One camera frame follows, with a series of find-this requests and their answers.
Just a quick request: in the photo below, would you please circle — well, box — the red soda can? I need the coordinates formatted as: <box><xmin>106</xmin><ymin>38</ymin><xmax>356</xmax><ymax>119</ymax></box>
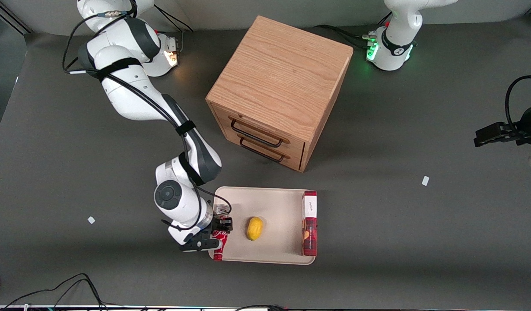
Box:
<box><xmin>212</xmin><ymin>203</ymin><xmax>231</xmax><ymax>261</ymax></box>

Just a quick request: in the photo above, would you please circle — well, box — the beige plastic tray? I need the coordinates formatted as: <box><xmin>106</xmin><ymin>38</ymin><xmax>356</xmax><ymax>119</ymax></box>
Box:
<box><xmin>208</xmin><ymin>186</ymin><xmax>317</xmax><ymax>265</ymax></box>

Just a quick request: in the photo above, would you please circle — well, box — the yellow lemon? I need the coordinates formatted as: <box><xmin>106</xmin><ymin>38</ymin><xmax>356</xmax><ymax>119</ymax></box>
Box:
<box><xmin>247</xmin><ymin>217</ymin><xmax>264</xmax><ymax>241</ymax></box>

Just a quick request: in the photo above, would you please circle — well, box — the red snack box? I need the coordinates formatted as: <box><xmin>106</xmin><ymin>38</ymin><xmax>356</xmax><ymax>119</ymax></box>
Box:
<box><xmin>302</xmin><ymin>190</ymin><xmax>318</xmax><ymax>257</ymax></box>

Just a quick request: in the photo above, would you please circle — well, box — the wooden drawer cabinet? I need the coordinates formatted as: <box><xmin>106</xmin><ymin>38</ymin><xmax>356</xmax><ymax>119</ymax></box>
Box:
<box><xmin>206</xmin><ymin>16</ymin><xmax>353</xmax><ymax>173</ymax></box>

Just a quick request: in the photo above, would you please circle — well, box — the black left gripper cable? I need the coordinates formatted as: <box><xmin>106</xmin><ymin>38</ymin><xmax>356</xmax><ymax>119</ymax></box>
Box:
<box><xmin>505</xmin><ymin>75</ymin><xmax>531</xmax><ymax>130</ymax></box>

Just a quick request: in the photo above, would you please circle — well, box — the black drawer handle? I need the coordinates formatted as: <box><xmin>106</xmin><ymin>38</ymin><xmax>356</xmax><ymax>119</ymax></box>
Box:
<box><xmin>230</xmin><ymin>119</ymin><xmax>284</xmax><ymax>148</ymax></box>
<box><xmin>239</xmin><ymin>137</ymin><xmax>285</xmax><ymax>163</ymax></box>

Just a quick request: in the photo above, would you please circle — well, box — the black floor cable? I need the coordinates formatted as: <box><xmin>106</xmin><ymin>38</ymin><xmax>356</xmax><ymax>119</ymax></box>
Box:
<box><xmin>0</xmin><ymin>273</ymin><xmax>108</xmax><ymax>311</ymax></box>

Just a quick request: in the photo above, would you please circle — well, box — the black left arm base cable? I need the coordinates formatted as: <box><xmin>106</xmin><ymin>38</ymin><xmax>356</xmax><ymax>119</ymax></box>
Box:
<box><xmin>314</xmin><ymin>24</ymin><xmax>378</xmax><ymax>49</ymax></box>

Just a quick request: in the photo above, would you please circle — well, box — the black arm base cable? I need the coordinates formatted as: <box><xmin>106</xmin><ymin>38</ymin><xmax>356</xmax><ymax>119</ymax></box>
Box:
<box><xmin>154</xmin><ymin>4</ymin><xmax>193</xmax><ymax>33</ymax></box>
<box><xmin>314</xmin><ymin>24</ymin><xmax>378</xmax><ymax>49</ymax></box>

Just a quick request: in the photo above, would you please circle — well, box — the black right arm base cable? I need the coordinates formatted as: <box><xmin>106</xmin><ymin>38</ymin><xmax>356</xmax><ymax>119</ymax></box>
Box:
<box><xmin>154</xmin><ymin>4</ymin><xmax>193</xmax><ymax>33</ymax></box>

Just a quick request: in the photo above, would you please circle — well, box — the aluminium frame rail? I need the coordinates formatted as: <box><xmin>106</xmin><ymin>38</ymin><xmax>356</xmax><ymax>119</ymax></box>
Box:
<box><xmin>0</xmin><ymin>0</ymin><xmax>32</xmax><ymax>35</ymax></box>

